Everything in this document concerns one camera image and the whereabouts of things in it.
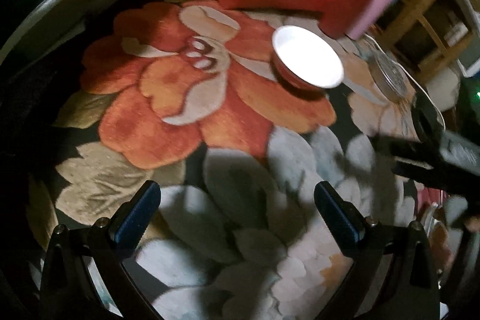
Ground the pink thermos bottle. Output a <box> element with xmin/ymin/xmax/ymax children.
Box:
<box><xmin>345</xmin><ymin>0</ymin><xmax>404</xmax><ymax>42</ymax></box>

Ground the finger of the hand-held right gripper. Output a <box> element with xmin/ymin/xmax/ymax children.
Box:
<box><xmin>370</xmin><ymin>137</ymin><xmax>444</xmax><ymax>175</ymax></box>
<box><xmin>412</xmin><ymin>92</ymin><xmax>448</xmax><ymax>145</ymax></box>

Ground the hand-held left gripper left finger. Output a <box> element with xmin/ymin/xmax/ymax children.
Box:
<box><xmin>39</xmin><ymin>180</ymin><xmax>163</xmax><ymax>320</ymax></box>

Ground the white bowl with red outside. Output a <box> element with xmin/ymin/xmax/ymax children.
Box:
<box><xmin>271</xmin><ymin>25</ymin><xmax>345</xmax><ymax>91</ymax></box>

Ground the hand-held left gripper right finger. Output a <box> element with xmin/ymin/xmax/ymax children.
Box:
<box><xmin>313</xmin><ymin>181</ymin><xmax>441</xmax><ymax>320</ymax></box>

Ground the round metal tin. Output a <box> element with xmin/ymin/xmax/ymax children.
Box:
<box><xmin>369</xmin><ymin>52</ymin><xmax>412</xmax><ymax>106</ymax></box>

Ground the wooden chair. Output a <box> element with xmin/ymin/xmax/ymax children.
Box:
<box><xmin>379</xmin><ymin>0</ymin><xmax>480</xmax><ymax>74</ymax></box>

